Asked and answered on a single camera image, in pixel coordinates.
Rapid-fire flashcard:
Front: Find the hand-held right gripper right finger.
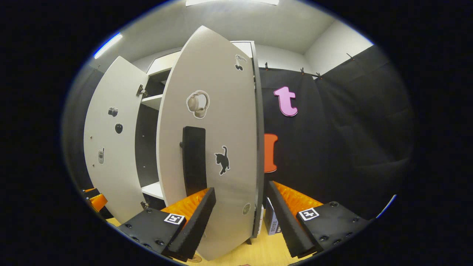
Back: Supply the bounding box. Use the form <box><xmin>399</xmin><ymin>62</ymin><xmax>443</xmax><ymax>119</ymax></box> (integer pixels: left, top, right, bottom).
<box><xmin>265</xmin><ymin>180</ymin><xmax>372</xmax><ymax>259</ymax></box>

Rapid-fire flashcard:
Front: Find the purple and white box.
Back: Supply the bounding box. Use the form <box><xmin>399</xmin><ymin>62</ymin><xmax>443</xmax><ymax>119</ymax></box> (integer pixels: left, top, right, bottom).
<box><xmin>264</xmin><ymin>197</ymin><xmax>282</xmax><ymax>236</ymax></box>

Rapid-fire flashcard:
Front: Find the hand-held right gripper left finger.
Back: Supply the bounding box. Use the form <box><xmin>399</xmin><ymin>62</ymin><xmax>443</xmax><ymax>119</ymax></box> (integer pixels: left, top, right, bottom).
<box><xmin>118</xmin><ymin>187</ymin><xmax>217</xmax><ymax>262</ymax></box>

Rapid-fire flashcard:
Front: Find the white cabinet door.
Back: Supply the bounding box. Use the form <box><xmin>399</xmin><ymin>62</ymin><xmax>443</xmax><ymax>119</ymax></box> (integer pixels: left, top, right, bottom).
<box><xmin>156</xmin><ymin>25</ymin><xmax>265</xmax><ymax>261</ymax></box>
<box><xmin>83</xmin><ymin>56</ymin><xmax>149</xmax><ymax>224</ymax></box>

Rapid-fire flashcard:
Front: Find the black backdrop cloth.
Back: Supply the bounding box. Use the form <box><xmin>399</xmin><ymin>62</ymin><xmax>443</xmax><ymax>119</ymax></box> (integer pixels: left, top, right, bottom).
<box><xmin>62</xmin><ymin>44</ymin><xmax>415</xmax><ymax>222</ymax></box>

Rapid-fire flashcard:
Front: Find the white cabinet shelf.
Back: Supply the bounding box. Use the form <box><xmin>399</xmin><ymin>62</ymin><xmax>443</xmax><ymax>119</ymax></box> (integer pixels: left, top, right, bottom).
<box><xmin>140</xmin><ymin>94</ymin><xmax>163</xmax><ymax>111</ymax></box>
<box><xmin>141</xmin><ymin>181</ymin><xmax>165</xmax><ymax>200</ymax></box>

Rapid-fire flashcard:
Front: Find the ceiling light panel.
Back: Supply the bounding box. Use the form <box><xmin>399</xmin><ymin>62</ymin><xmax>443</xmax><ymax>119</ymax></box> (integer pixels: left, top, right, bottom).
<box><xmin>185</xmin><ymin>0</ymin><xmax>280</xmax><ymax>7</ymax></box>

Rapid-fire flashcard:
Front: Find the white cabinet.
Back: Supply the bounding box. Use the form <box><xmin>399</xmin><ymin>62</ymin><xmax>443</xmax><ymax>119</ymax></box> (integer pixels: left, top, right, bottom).
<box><xmin>135</xmin><ymin>41</ymin><xmax>259</xmax><ymax>212</ymax></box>

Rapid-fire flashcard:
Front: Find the ceiling light strip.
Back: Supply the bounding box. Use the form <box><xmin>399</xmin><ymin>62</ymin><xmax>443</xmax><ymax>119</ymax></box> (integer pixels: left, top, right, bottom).
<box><xmin>93</xmin><ymin>32</ymin><xmax>123</xmax><ymax>60</ymax></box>

